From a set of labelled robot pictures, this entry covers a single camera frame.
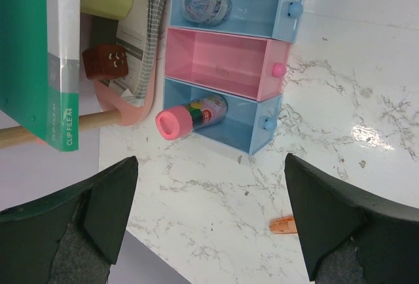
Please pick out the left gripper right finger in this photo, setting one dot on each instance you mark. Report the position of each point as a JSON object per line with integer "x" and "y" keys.
{"x": 349, "y": 235}

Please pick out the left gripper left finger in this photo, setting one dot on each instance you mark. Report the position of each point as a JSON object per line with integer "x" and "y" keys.
{"x": 73, "y": 235}

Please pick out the pink crayon bottle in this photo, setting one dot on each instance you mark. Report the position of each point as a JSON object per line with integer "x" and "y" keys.
{"x": 181, "y": 120}

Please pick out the four-compartment pastel organizer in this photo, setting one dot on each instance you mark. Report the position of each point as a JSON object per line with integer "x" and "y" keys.
{"x": 243, "y": 59}

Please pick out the clear tape roll pack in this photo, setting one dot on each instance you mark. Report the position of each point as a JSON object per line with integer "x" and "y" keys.
{"x": 207, "y": 12}

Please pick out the pink oval shelf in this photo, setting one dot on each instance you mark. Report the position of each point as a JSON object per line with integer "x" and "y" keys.
{"x": 115, "y": 111}

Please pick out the brown cube toy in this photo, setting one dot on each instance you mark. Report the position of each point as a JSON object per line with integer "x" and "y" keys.
{"x": 105, "y": 62}

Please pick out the spiral notebook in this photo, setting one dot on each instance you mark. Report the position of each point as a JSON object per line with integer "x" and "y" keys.
{"x": 138, "y": 34}

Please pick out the green book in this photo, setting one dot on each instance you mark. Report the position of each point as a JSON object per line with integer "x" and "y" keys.
{"x": 40, "y": 51}

